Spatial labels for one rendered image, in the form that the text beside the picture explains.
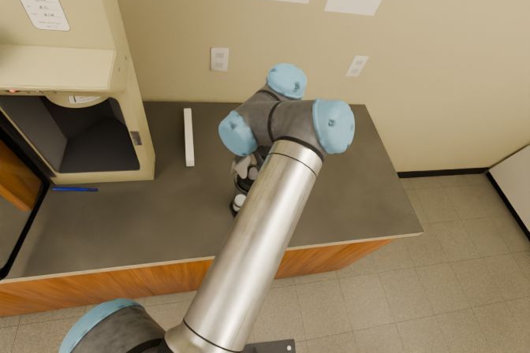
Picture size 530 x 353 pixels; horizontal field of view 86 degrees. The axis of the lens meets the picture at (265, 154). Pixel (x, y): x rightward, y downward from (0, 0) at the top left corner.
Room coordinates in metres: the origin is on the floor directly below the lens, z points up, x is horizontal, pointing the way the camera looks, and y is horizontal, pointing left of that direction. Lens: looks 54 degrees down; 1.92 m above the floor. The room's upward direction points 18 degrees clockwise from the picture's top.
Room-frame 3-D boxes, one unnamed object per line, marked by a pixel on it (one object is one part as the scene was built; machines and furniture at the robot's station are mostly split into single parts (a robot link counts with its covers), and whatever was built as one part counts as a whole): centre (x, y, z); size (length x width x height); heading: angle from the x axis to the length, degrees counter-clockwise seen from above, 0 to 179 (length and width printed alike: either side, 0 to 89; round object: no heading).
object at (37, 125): (0.48, 0.56, 1.19); 0.26 x 0.24 x 0.35; 114
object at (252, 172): (0.44, 0.02, 1.18); 0.09 x 0.09 x 0.07
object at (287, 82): (0.42, 0.00, 1.54); 0.09 x 0.08 x 0.11; 159
